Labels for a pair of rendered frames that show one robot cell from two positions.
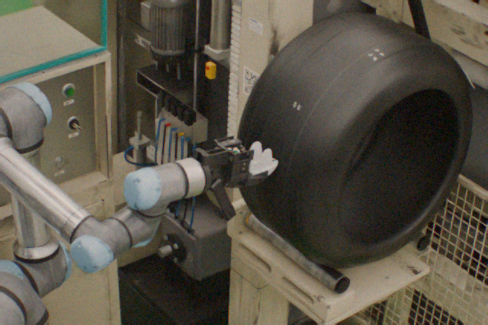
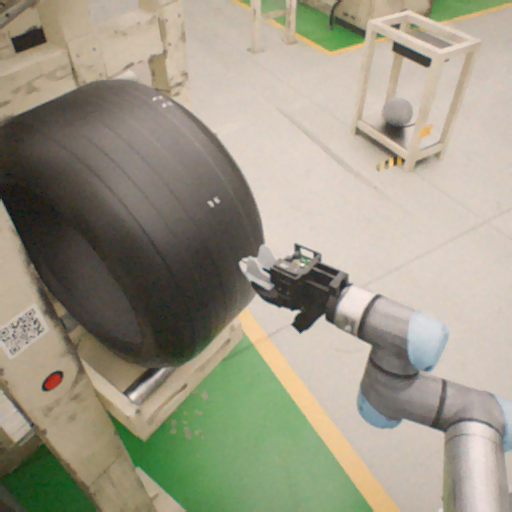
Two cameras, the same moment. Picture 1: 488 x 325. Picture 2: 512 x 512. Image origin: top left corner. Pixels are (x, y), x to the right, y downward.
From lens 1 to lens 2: 2.09 m
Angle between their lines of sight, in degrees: 76
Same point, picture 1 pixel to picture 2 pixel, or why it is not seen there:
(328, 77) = (192, 152)
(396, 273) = not seen: hidden behind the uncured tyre
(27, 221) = not seen: outside the picture
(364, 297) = not seen: hidden behind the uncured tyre
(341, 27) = (91, 125)
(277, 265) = (190, 371)
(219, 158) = (327, 269)
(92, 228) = (487, 410)
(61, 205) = (495, 461)
